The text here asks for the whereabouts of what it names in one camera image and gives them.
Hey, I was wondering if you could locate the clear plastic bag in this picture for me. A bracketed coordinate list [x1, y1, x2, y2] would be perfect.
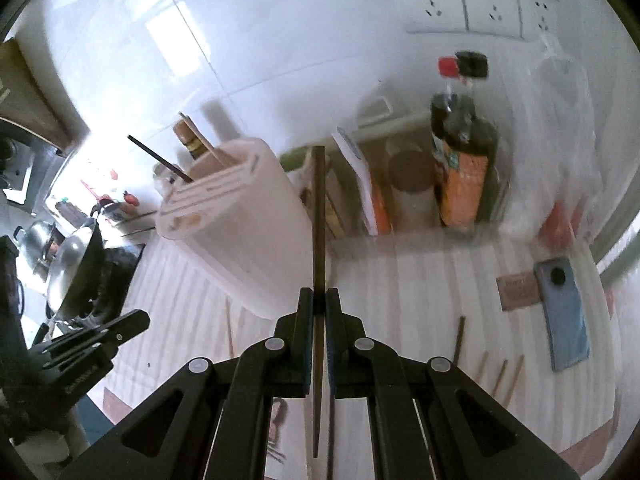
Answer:
[500, 34, 603, 252]

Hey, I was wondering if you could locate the range hood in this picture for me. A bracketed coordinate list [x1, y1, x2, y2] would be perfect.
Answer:
[1, 118, 64, 214]

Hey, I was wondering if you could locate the right wall socket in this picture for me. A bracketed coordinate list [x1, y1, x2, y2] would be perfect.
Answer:
[518, 0, 558, 41]

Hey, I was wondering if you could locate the left wall socket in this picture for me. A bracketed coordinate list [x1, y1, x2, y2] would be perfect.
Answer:
[395, 0, 466, 34]

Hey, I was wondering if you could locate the brown label card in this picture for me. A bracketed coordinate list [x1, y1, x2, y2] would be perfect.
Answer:
[496, 271, 541, 312]

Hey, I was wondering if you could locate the light wooden chopstick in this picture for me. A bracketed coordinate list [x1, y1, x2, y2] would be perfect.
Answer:
[224, 297, 235, 358]
[179, 112, 238, 168]

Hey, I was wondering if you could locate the dark bottle cork top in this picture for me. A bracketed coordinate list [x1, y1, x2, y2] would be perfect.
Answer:
[172, 119, 207, 159]

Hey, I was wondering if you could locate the black gas stove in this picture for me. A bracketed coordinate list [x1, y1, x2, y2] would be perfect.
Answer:
[47, 244, 145, 328]

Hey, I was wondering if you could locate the pink utensil holder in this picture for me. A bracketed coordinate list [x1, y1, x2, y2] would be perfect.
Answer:
[155, 138, 312, 320]

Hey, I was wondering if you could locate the wall socket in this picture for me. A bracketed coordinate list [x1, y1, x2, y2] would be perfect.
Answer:
[395, 0, 466, 34]
[518, 0, 558, 41]
[464, 0, 521, 38]

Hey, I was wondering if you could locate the thin black chopstick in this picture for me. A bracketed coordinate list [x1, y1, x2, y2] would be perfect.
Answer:
[127, 134, 193, 183]

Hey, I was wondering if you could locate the green seasoning box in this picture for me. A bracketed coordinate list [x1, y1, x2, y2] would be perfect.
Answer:
[278, 152, 352, 241]

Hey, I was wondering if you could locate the blue smartphone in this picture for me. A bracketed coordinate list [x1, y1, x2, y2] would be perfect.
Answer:
[534, 257, 590, 373]

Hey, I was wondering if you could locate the brown lidded jar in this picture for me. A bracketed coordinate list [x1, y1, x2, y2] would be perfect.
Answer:
[388, 150, 440, 231]

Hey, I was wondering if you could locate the soy sauce bottle red cap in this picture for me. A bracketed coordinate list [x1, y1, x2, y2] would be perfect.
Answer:
[430, 51, 498, 234]

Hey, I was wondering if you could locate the middle wall socket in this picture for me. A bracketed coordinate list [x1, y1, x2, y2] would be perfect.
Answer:
[464, 0, 521, 38]

